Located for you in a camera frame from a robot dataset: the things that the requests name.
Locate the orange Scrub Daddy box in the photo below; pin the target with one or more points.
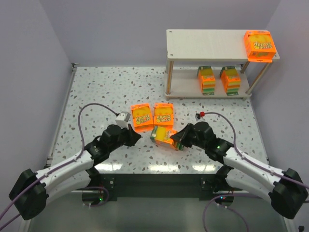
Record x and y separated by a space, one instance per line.
142 117
259 46
163 115

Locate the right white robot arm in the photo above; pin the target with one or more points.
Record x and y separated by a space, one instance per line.
284 190

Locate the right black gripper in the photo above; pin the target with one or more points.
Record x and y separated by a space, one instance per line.
185 136

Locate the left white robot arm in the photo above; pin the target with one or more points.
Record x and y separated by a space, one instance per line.
34 190

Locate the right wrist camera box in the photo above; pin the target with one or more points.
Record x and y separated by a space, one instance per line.
200 116

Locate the multicolour sponge stack pack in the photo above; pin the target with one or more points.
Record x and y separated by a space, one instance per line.
162 136
206 79
230 79

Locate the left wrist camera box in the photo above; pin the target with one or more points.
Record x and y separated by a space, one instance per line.
122 119

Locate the left aluminium frame rail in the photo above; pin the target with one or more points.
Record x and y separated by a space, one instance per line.
62 112

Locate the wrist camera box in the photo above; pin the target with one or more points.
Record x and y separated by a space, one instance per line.
200 116
122 119

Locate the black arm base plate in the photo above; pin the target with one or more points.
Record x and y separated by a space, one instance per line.
201 186

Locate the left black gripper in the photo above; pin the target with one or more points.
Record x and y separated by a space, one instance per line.
130 136

